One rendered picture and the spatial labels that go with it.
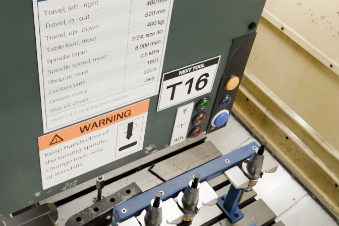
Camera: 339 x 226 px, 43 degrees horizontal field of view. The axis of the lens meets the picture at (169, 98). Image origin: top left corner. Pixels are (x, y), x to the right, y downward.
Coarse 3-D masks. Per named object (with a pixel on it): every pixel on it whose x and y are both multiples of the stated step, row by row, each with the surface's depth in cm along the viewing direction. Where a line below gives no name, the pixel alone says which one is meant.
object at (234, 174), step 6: (228, 168) 120; (234, 168) 120; (228, 174) 118; (234, 174) 119; (240, 174) 119; (234, 180) 117; (240, 180) 118; (246, 180) 118; (234, 186) 116; (240, 186) 116; (246, 186) 117
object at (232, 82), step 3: (234, 78) 67; (237, 78) 67; (228, 81) 67; (231, 81) 66; (234, 81) 67; (237, 81) 67; (228, 84) 67; (231, 84) 67; (234, 84) 67; (237, 84) 68; (225, 87) 67; (228, 87) 67; (231, 87) 67; (234, 87) 68
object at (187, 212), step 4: (180, 196) 110; (200, 196) 111; (180, 200) 109; (200, 200) 110; (180, 204) 108; (200, 204) 109; (180, 208) 109; (184, 208) 108; (188, 208) 108; (192, 208) 108; (196, 208) 109; (184, 212) 109; (188, 212) 108; (192, 212) 110; (196, 212) 110
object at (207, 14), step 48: (0, 0) 37; (192, 0) 51; (240, 0) 56; (0, 48) 40; (192, 48) 57; (0, 96) 44; (0, 144) 48; (144, 144) 65; (0, 192) 54; (48, 192) 59
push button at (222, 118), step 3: (219, 114) 72; (222, 114) 72; (225, 114) 72; (228, 114) 73; (216, 117) 72; (219, 117) 72; (222, 117) 72; (225, 117) 72; (228, 117) 73; (216, 120) 72; (219, 120) 72; (222, 120) 72; (225, 120) 73; (213, 123) 73; (216, 123) 72; (219, 123) 73; (222, 123) 73; (216, 126) 73; (219, 126) 74
